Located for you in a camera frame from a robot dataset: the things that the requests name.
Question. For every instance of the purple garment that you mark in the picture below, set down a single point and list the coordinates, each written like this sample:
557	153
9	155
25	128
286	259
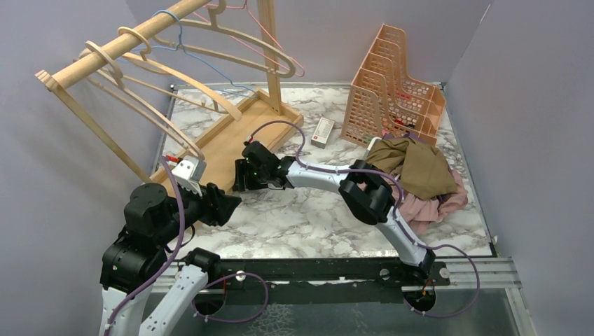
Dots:
406	135

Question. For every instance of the pink wire hanger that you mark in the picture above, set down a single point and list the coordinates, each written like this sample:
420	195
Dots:
264	30

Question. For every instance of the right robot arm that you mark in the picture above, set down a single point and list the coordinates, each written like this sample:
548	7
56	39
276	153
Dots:
365	190

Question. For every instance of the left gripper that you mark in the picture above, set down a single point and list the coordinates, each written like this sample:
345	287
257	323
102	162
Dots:
217	205

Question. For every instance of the peach plastic file organizer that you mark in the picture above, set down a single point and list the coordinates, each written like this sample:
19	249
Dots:
385	98

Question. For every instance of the blue wire hanger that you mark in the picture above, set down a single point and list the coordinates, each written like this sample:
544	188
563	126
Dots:
199	60

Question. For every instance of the wooden clothes rack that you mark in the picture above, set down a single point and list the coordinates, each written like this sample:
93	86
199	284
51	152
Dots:
210	120

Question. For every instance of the wooden hanger right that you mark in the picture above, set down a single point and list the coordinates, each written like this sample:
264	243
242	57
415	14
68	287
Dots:
259	44

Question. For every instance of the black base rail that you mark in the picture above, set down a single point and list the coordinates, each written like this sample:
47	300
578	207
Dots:
304	281

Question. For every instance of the small white red box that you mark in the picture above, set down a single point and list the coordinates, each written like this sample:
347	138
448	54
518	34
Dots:
322	132

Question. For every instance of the wooden hanger leftmost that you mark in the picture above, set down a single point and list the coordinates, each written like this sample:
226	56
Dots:
130	99

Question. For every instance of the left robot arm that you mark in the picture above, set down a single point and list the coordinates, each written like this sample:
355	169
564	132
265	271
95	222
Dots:
148	244

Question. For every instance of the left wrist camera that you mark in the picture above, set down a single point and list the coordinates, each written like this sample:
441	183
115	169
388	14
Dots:
187	172

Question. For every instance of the pink skirt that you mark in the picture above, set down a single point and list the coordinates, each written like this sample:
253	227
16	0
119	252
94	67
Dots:
419	214

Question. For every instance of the brown skirt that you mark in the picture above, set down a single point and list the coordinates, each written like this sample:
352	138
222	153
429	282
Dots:
417	167

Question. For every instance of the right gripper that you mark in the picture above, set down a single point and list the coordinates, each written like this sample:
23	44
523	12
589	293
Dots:
243	167

